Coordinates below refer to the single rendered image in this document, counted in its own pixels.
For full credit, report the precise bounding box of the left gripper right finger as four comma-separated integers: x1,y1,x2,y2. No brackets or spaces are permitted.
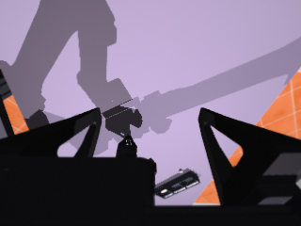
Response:
198,107,301,205

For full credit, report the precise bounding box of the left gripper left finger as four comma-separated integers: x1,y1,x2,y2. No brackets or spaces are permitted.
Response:
0,107,103,156

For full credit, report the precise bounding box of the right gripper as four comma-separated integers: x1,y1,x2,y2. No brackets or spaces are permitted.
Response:
116,135,137,157

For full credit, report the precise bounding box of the dark grey three-compartment bin rack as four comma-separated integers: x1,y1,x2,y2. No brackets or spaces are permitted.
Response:
154,171,200,199

